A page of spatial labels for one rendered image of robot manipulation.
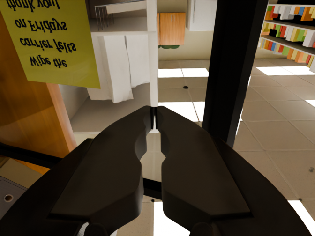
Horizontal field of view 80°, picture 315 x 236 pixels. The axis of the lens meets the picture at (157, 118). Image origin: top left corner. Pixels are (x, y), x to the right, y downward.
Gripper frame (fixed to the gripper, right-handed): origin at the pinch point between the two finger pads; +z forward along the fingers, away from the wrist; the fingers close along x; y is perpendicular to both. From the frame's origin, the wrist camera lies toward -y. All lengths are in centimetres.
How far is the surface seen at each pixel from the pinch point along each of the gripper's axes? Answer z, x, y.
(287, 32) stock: 345, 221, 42
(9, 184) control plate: 6.2, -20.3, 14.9
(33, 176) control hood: 8.8, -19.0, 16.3
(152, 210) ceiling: 79, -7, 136
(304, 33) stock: 301, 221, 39
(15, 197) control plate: 5.0, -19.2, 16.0
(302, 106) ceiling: 249, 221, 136
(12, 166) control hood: 8.8, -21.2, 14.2
